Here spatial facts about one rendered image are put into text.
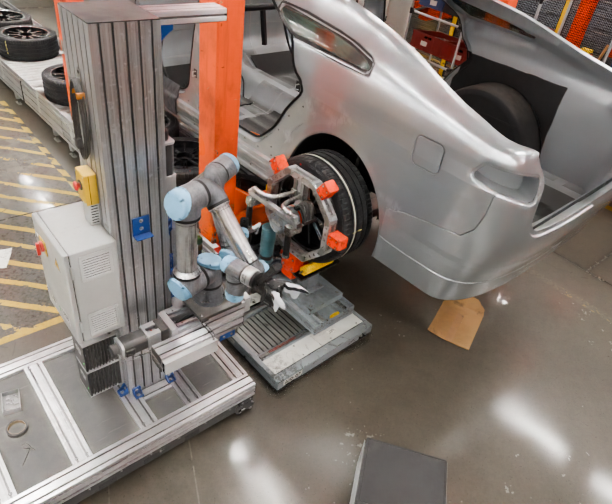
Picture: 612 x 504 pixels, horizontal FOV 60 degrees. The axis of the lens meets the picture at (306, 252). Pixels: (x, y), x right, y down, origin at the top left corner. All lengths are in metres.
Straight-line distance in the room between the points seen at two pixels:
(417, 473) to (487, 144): 1.51
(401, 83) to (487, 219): 0.77
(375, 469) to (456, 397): 1.03
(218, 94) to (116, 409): 1.68
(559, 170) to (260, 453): 2.84
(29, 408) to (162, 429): 0.66
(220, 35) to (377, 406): 2.20
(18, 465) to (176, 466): 0.71
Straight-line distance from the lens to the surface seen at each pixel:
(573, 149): 4.19
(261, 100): 4.68
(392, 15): 7.62
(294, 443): 3.02
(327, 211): 2.87
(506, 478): 3.26
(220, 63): 2.84
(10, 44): 7.17
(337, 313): 3.46
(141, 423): 2.81
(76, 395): 2.99
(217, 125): 2.95
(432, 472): 2.69
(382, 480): 2.59
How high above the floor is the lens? 2.51
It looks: 36 degrees down
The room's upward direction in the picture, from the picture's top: 9 degrees clockwise
